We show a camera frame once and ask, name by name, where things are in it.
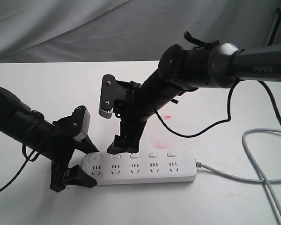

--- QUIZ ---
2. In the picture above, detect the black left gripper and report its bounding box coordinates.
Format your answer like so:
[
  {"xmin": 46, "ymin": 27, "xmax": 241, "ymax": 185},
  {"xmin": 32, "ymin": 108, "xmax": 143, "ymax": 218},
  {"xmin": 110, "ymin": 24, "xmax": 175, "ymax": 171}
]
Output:
[{"xmin": 41, "ymin": 112, "xmax": 99, "ymax": 192}]

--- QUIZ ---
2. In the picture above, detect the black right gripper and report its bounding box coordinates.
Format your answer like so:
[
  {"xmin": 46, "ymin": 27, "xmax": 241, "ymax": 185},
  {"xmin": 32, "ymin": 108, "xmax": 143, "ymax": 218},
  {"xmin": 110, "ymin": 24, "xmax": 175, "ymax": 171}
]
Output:
[{"xmin": 107, "ymin": 80, "xmax": 155, "ymax": 154}]

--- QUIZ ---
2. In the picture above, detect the white five-outlet power strip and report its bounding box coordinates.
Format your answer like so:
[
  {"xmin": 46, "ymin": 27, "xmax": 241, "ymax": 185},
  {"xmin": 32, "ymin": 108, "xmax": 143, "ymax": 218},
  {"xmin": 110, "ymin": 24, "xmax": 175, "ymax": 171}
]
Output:
[{"xmin": 81, "ymin": 150, "xmax": 197, "ymax": 186}]

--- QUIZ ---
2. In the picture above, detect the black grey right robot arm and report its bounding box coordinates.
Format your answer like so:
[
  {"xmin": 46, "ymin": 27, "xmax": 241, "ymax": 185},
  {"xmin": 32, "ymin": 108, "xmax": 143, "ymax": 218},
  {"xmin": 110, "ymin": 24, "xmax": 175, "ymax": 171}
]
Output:
[{"xmin": 99, "ymin": 32, "xmax": 281, "ymax": 155}]

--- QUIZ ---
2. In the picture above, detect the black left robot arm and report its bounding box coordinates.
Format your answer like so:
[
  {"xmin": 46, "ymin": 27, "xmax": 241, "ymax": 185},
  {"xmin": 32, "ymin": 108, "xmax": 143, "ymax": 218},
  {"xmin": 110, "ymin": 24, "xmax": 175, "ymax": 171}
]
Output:
[{"xmin": 0, "ymin": 87, "xmax": 98, "ymax": 192}]

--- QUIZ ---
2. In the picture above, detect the grey backdrop cloth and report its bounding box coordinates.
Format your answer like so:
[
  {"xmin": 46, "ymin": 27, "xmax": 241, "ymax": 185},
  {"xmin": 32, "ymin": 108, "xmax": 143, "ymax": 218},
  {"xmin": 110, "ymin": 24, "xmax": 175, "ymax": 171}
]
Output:
[{"xmin": 0, "ymin": 0, "xmax": 281, "ymax": 63}]

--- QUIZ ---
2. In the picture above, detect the black tripod stand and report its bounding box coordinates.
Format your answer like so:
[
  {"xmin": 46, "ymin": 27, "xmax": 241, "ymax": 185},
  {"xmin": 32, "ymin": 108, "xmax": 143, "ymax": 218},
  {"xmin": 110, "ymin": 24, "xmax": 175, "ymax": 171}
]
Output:
[{"xmin": 266, "ymin": 1, "xmax": 281, "ymax": 46}]

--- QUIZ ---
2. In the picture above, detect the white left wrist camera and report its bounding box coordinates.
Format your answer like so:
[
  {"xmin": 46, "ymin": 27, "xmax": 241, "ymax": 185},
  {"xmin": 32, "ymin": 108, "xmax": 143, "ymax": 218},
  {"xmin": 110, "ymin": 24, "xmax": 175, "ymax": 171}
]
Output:
[{"xmin": 72, "ymin": 105, "xmax": 90, "ymax": 142}]

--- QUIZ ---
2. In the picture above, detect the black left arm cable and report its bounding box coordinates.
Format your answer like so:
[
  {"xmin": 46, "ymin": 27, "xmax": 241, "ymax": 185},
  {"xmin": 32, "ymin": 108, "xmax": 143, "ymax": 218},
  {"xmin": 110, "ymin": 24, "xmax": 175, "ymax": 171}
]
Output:
[{"xmin": 0, "ymin": 131, "xmax": 54, "ymax": 196}]

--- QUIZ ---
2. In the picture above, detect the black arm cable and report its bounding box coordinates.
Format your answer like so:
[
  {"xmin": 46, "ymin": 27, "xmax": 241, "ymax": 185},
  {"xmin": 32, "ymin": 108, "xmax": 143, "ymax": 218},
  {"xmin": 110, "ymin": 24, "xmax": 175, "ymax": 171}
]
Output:
[
  {"xmin": 154, "ymin": 79, "xmax": 281, "ymax": 175},
  {"xmin": 0, "ymin": 131, "xmax": 54, "ymax": 196}
]

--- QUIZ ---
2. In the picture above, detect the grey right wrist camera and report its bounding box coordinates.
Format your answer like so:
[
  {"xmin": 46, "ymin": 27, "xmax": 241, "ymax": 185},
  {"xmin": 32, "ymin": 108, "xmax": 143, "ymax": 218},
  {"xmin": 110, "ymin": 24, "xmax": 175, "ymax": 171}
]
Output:
[{"xmin": 99, "ymin": 74, "xmax": 117, "ymax": 119}]

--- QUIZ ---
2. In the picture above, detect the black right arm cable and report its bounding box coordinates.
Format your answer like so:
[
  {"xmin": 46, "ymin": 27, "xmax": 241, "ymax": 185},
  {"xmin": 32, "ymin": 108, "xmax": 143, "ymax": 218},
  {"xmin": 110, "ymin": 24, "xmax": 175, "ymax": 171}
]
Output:
[{"xmin": 154, "ymin": 79, "xmax": 281, "ymax": 175}]

